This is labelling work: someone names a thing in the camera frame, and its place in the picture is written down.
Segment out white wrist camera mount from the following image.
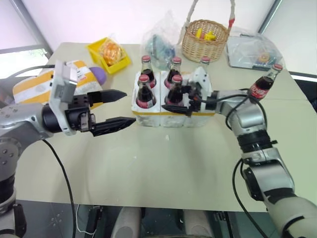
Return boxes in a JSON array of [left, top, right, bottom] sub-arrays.
[[189, 66, 214, 113], [48, 60, 78, 136]]

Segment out orange item in clear wrap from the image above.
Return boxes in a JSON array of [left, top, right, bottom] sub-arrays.
[[98, 39, 126, 67]]

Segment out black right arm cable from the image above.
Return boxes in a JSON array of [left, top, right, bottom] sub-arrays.
[[232, 158, 271, 238], [195, 95, 268, 130]]

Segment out yellow toys in basket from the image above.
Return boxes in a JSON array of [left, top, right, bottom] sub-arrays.
[[195, 28, 216, 42]]

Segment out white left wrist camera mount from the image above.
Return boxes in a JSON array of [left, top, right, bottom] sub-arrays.
[[48, 60, 78, 136]]

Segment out wicker basket with handle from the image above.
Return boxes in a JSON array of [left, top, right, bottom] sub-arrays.
[[177, 0, 236, 63]]

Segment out clear plastic storage box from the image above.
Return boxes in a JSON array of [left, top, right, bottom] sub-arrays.
[[225, 25, 284, 72]]

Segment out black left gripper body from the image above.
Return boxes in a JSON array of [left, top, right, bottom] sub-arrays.
[[64, 92, 97, 132]]

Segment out glass cola bottle red cap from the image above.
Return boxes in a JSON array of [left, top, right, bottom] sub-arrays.
[[135, 74, 158, 109], [249, 63, 284, 101], [163, 57, 183, 89], [199, 56, 211, 73], [140, 55, 158, 89], [164, 75, 186, 107]]

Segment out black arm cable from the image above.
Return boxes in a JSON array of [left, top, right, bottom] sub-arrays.
[[41, 138, 76, 238], [195, 95, 268, 130], [232, 158, 271, 238], [0, 64, 55, 84]]

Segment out clear plastic bag blue contents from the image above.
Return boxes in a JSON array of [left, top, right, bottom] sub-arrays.
[[141, 9, 184, 70]]

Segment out dark furniture beside table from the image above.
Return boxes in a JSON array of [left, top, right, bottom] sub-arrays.
[[288, 71, 317, 113]]

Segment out white foam crate yellow tape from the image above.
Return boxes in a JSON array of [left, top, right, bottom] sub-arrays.
[[130, 70, 215, 128]]

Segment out grey rounded shape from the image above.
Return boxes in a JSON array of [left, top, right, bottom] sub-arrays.
[[184, 210, 214, 238], [110, 206, 143, 238]]

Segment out yellow plastic bin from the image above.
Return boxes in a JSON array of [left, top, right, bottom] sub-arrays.
[[85, 37, 132, 75]]

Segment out thin white cable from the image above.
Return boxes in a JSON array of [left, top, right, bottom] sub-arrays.
[[75, 204, 96, 235]]

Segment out purple rounded object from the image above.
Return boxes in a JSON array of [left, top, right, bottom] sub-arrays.
[[88, 66, 108, 87]]

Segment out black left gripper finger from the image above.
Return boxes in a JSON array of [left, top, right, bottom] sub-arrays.
[[86, 89, 128, 108], [90, 116, 137, 138]]

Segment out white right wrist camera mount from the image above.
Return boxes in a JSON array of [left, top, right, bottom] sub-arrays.
[[189, 66, 214, 113]]

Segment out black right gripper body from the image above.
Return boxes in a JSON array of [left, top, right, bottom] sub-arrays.
[[183, 84, 206, 113]]

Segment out yellow white snack bag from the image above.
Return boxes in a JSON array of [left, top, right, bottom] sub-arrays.
[[12, 59, 105, 105]]

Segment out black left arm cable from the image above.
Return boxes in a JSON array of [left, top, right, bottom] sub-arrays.
[[0, 64, 55, 84], [41, 138, 76, 238]]

